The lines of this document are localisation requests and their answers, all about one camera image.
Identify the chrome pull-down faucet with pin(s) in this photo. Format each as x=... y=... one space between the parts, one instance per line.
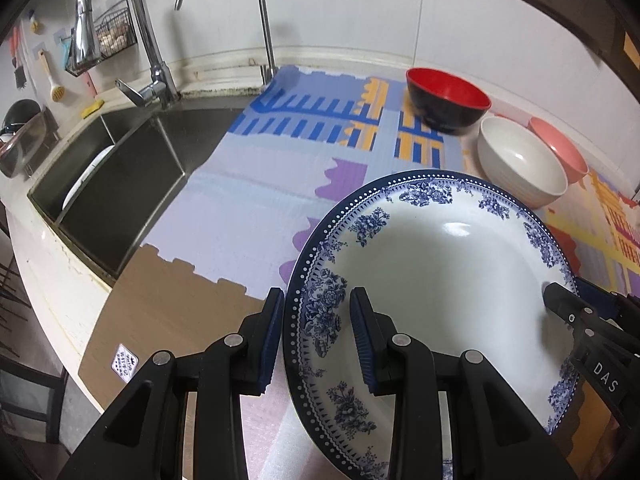
x=150 y=45

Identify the yellow headed dish brush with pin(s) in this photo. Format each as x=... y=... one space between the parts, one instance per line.
x=57 y=92

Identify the red and black bowl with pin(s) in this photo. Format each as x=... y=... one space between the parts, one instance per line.
x=440 y=115

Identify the blue floral white plate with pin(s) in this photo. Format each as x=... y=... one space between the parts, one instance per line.
x=450 y=270

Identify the white bowl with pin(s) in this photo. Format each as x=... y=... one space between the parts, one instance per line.
x=510 y=160

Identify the thin gooseneck faucet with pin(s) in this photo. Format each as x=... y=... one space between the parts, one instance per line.
x=265 y=20

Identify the stainless steel sink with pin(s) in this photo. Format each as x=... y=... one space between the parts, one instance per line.
x=130 y=185

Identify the colourful patterned mat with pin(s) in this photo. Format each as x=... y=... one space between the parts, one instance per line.
x=240 y=210

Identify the pink bowl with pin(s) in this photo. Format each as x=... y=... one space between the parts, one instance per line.
x=565 y=155

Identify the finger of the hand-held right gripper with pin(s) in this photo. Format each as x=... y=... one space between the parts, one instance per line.
x=567 y=307
x=595 y=292

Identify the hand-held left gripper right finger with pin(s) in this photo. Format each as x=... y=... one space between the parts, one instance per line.
x=362 y=345

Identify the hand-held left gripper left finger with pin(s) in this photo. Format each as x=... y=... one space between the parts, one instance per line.
x=270 y=340

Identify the yellow sponge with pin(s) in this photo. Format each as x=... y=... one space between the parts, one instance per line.
x=94 y=109

